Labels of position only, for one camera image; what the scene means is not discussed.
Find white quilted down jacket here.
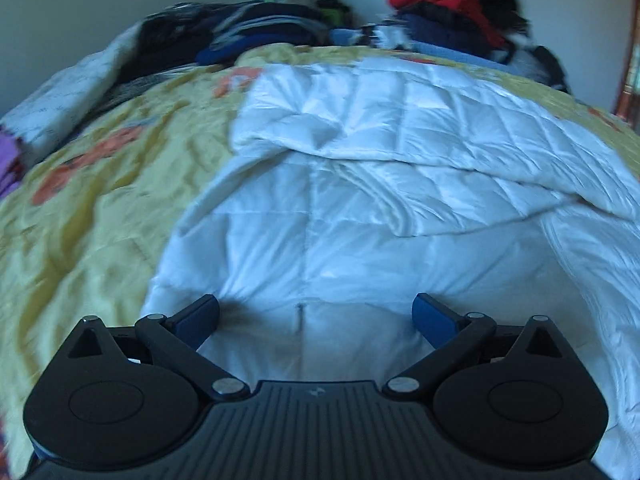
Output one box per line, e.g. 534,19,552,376
143,58,639,479

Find dark clothes pile left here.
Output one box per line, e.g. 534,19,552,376
117,1,330,84

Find black clothes pile right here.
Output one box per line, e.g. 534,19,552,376
387,0,570,93

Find yellow patterned bedspread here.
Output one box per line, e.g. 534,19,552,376
1,46,639,477

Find purple garment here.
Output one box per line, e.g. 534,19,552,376
0,127,25,198

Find wooden door frame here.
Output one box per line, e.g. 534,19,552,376
615,18,639,130

